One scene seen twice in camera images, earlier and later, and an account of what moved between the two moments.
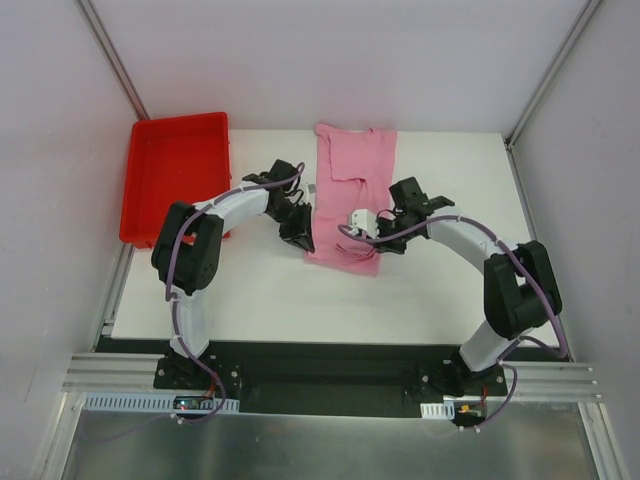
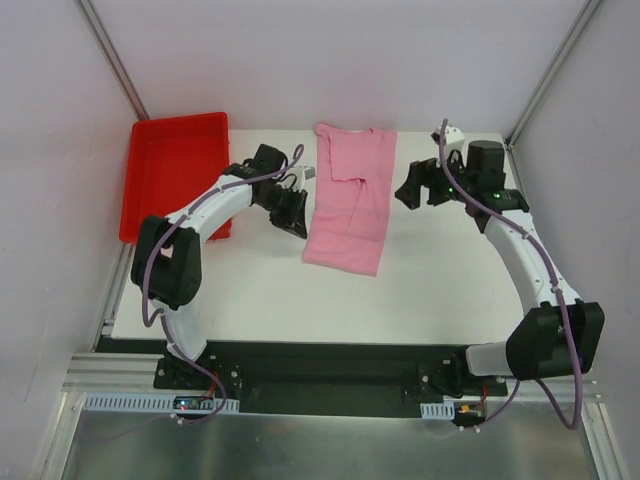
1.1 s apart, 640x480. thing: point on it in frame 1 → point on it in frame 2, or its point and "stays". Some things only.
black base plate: (393, 379) stays
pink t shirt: (354, 174) stays
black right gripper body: (388, 232) → (425, 181)
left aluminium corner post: (113, 57) stays
